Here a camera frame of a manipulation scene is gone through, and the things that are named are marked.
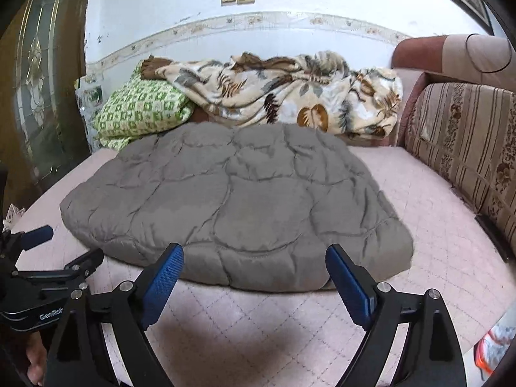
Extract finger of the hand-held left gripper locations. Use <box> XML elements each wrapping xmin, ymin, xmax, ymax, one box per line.
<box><xmin>60</xmin><ymin>248</ymin><xmax>104</xmax><ymax>279</ymax></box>
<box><xmin>12</xmin><ymin>226</ymin><xmax>54</xmax><ymax>251</ymax></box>

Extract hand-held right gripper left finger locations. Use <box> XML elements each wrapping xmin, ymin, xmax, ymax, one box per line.
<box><xmin>46</xmin><ymin>243</ymin><xmax>185</xmax><ymax>387</ymax></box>

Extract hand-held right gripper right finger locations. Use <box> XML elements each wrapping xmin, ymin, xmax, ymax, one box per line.
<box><xmin>326</xmin><ymin>244</ymin><xmax>468</xmax><ymax>387</ymax></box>

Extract gray puffer jacket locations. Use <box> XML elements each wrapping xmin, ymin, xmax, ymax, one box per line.
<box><xmin>60</xmin><ymin>123</ymin><xmax>415</xmax><ymax>294</ymax></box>

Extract person's left hand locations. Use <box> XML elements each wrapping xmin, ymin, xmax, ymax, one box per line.
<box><xmin>26</xmin><ymin>328</ymin><xmax>50</xmax><ymax>377</ymax></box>

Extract white patterned gift bag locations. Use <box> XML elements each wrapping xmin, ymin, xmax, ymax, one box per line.
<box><xmin>4</xmin><ymin>203</ymin><xmax>27</xmax><ymax>226</ymax></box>

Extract wooden door with glass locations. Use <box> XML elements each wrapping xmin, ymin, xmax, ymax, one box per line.
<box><xmin>0</xmin><ymin>0</ymin><xmax>91</xmax><ymax>210</ymax></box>

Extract printed plastic sheet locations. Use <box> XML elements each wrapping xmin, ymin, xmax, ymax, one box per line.
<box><xmin>76</xmin><ymin>74</ymin><xmax>105</xmax><ymax>150</ymax></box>

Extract orange gray sneaker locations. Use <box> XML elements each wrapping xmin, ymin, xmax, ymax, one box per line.
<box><xmin>473</xmin><ymin>318</ymin><xmax>516</xmax><ymax>380</ymax></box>

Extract green patterned pillow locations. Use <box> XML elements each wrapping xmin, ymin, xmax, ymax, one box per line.
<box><xmin>94</xmin><ymin>62</ymin><xmax>196</xmax><ymax>151</ymax></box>

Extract striped sofa cushion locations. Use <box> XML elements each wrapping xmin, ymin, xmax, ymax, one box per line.
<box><xmin>403</xmin><ymin>83</ymin><xmax>516</xmax><ymax>261</ymax></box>

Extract leaf print blanket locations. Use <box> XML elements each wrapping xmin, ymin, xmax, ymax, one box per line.
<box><xmin>140</xmin><ymin>50</ymin><xmax>404</xmax><ymax>140</ymax></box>

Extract brown sofa armrest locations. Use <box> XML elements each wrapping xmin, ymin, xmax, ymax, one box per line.
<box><xmin>392</xmin><ymin>34</ymin><xmax>514</xmax><ymax>87</ymax></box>

